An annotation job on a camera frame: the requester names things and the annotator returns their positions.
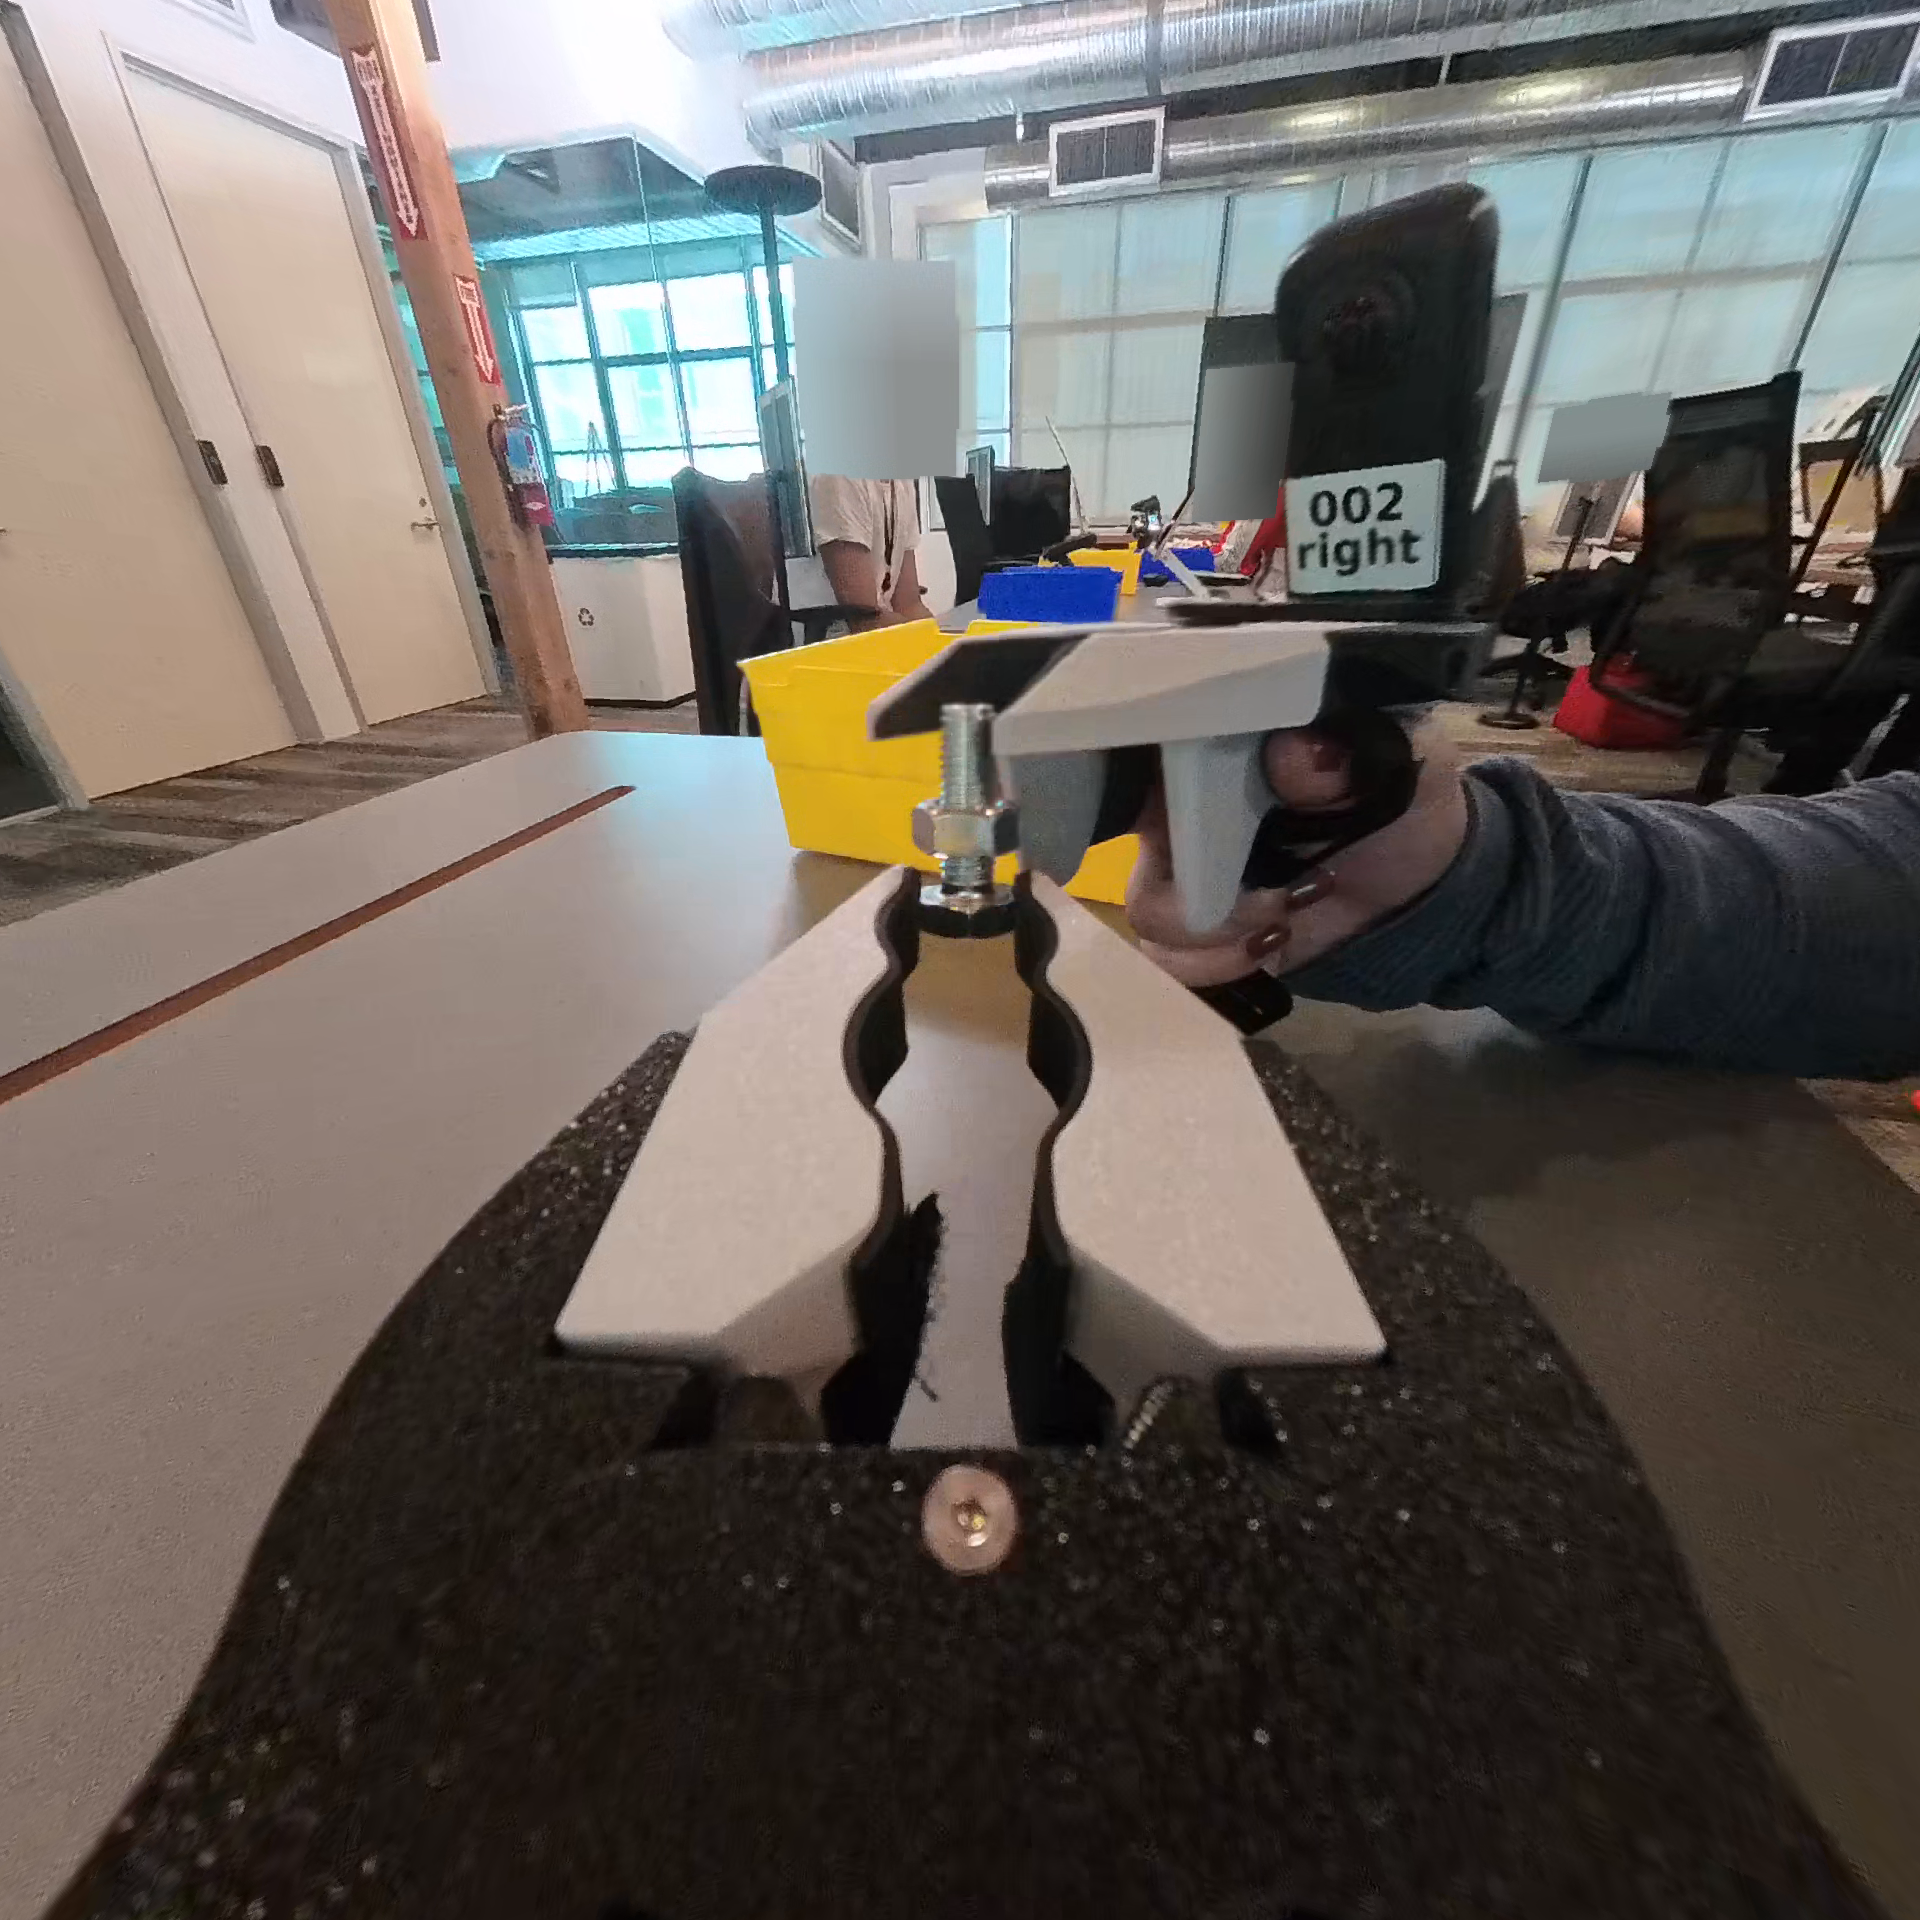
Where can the red bag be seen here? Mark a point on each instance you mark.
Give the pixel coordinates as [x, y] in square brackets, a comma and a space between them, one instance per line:
[1621, 714]

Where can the person's right forearm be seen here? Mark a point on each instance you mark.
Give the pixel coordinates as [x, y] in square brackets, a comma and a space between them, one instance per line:
[1681, 916]

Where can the silver hex bolt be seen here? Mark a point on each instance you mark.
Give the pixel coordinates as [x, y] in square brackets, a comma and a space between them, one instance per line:
[968, 738]

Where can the black floor lamp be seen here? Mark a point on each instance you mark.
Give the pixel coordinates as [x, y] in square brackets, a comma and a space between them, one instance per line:
[761, 188]

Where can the person's right hand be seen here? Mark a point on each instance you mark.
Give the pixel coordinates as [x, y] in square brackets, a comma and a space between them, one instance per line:
[1371, 922]

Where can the black computer monitor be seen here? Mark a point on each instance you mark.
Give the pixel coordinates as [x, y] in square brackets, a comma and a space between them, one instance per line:
[1032, 510]

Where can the red fire extinguisher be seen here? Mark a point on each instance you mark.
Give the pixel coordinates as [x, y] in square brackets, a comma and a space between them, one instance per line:
[522, 465]

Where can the short red post sign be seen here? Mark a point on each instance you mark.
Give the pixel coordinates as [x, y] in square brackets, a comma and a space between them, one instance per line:
[475, 329]

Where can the white recycling cabinet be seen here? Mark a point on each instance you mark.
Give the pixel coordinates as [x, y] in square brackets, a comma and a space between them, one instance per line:
[623, 630]

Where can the wooden post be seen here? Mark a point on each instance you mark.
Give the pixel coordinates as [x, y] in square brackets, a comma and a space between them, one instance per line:
[525, 630]

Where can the large yellow plastic bin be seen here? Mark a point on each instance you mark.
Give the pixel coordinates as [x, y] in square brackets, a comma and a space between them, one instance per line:
[818, 751]

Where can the ceiling air vent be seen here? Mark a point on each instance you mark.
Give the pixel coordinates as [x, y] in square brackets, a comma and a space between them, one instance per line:
[1107, 149]
[1839, 66]

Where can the long red post sign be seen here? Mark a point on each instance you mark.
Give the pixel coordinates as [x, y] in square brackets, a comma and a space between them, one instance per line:
[382, 135]

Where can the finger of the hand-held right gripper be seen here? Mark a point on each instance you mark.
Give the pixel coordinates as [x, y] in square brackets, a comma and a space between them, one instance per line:
[1171, 690]
[1066, 810]

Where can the white door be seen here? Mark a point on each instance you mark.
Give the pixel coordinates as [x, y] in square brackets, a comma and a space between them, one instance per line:
[330, 452]
[89, 600]

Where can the white wall vent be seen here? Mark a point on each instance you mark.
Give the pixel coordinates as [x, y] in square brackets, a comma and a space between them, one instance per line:
[207, 13]

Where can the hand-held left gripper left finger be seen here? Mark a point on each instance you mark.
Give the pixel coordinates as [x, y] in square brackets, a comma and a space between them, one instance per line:
[728, 1172]

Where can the silver hex nut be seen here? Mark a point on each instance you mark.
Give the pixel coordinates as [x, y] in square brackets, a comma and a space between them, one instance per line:
[961, 829]

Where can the black mesh office chair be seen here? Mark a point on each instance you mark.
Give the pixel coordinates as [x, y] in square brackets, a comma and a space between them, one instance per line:
[1711, 540]

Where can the red white garment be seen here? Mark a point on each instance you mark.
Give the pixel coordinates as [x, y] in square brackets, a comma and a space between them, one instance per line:
[1253, 546]

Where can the silver air duct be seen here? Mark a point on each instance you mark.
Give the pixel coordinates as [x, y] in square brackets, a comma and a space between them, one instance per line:
[975, 98]
[1200, 23]

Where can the dark office chair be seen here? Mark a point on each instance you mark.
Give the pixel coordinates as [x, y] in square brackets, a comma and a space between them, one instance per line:
[721, 586]

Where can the blue plastic bin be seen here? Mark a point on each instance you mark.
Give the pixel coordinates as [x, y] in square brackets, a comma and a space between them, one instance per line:
[1162, 568]
[1050, 594]

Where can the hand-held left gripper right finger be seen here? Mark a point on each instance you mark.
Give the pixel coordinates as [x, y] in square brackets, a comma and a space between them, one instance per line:
[1193, 1184]

